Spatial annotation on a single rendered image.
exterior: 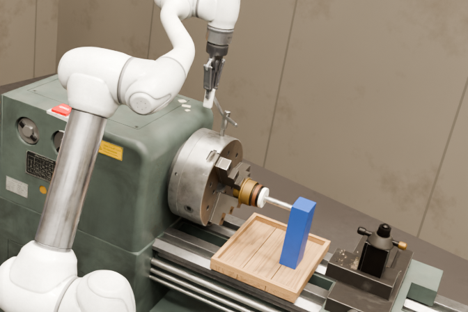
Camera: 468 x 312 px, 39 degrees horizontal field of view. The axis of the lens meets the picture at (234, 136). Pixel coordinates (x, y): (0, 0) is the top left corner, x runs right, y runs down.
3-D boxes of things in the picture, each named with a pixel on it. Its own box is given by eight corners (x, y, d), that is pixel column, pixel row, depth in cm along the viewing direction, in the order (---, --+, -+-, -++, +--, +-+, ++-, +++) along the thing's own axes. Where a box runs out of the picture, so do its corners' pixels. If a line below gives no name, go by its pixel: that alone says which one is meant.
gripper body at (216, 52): (222, 47, 220) (218, 73, 224) (232, 42, 228) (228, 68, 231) (203, 41, 223) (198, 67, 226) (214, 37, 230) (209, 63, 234)
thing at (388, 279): (324, 275, 205) (327, 262, 202) (333, 260, 213) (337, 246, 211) (388, 301, 198) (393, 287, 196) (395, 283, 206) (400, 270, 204)
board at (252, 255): (209, 268, 216) (210, 258, 215) (252, 221, 247) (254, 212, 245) (294, 303, 207) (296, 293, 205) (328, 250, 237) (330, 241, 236)
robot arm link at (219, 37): (238, 27, 226) (235, 44, 228) (214, 21, 229) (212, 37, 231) (227, 31, 218) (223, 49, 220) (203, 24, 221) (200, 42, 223)
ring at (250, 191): (232, 180, 218) (258, 190, 215) (244, 170, 226) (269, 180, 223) (228, 205, 222) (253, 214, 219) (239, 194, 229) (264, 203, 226)
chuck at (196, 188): (168, 228, 218) (189, 137, 210) (208, 205, 246) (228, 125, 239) (192, 237, 215) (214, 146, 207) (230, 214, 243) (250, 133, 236)
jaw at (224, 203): (214, 189, 229) (203, 221, 229) (209, 188, 224) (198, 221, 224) (243, 199, 225) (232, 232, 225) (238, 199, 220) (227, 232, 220)
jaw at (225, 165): (210, 181, 223) (205, 161, 213) (216, 169, 225) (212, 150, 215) (239, 191, 219) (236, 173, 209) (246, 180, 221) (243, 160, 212)
